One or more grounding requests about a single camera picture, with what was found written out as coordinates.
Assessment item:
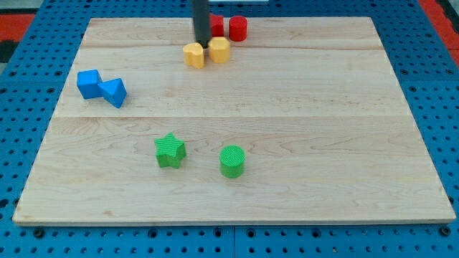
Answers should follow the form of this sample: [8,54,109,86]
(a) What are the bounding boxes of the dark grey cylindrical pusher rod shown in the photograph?
[191,0,212,48]

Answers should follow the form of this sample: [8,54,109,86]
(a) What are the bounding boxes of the red block behind rod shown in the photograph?
[209,14,224,37]

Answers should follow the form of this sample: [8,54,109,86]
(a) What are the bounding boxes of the red cylinder block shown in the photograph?
[229,16,248,42]

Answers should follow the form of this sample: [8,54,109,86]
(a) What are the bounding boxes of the yellow hexagon block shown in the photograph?
[208,37,231,64]

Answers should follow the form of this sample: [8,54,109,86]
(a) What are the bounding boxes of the yellow heart block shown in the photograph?
[182,42,205,69]

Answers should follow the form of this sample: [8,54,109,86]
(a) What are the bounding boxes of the blue triangle block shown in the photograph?
[98,78,127,108]

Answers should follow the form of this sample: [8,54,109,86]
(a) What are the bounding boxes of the blue cube block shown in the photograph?
[77,70,102,99]

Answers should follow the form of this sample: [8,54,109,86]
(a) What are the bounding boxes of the green star block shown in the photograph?
[154,133,186,169]

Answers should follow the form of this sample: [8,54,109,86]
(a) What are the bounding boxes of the green cylinder block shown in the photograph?
[219,145,245,178]

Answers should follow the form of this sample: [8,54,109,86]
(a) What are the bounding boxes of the light wooden board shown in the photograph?
[13,16,456,226]

